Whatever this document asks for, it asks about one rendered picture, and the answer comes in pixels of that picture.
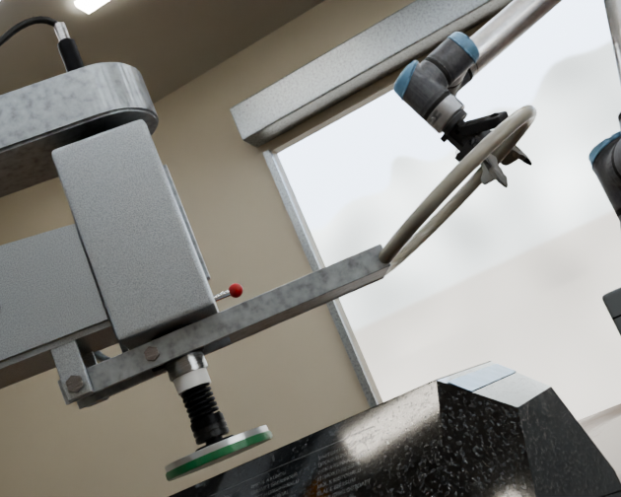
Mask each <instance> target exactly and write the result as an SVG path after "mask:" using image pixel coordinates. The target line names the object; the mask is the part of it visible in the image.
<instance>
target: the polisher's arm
mask: <svg viewBox="0 0 621 497"><path fill-rule="evenodd" d="M117 343H119V341H118V340H117V339H116V337H115V334H114V332H113V329H112V326H111V323H110V320H109V318H108V315H107V312H106V309H105V306H104V302H103V299H102V296H101V293H100V290H99V288H98V285H97V282H96V279H95V276H94V274H93V271H92V268H91V265H90V263H89V260H88V258H87V255H86V252H85V249H84V246H83V244H82V241H81V238H80V235H79V232H78V230H77V227H76V224H72V225H68V226H65V227H62V228H58V229H55V230H52V231H48V232H45V233H41V234H38V235H35V236H31V237H28V238H24V239H21V240H18V241H14V242H11V243H8V244H5V245H2V246H0V390H1V389H3V388H5V387H7V386H10V385H13V384H15V383H18V382H20V381H23V380H25V379H28V378H31V377H33V376H36V375H38V374H41V373H43V372H46V371H48V370H51V369H54V368H56V369H57V372H58V375H59V378H60V381H61V384H62V387H63V389H64V392H65V395H66V398H67V400H68V401H71V400H74V399H76V398H79V397H82V396H84V395H87V394H89V393H92V392H93V388H92V385H91V382H90V379H89V376H88V373H87V370H86V369H87V368H89V367H92V366H94V365H96V364H98V363H97V360H96V357H95V354H94V352H97V351H100V350H102V349H105V348H107V347H109V346H111V345H114V344H117ZM71 376H80V377H82V380H83V383H84V386H83V387H82V388H81V389H80V391H79V392H75V391H69V390H68V389H67V386H66V382H67V380H68V379H69V378H70V377H71Z"/></svg>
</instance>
